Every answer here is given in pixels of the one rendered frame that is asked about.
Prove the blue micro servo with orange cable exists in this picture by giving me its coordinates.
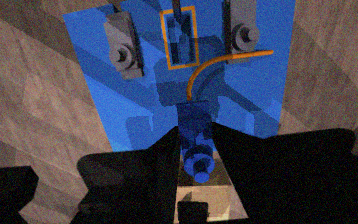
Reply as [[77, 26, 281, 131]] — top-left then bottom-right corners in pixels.
[[176, 50, 273, 183]]

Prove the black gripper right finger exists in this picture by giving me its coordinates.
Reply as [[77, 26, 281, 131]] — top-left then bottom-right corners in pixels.
[[212, 122, 356, 218]]

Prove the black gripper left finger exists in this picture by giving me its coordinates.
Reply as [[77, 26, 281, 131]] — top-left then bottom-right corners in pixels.
[[76, 126, 181, 224]]

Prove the blue flat plate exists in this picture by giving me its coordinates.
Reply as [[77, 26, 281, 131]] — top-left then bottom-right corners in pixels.
[[62, 0, 296, 152]]

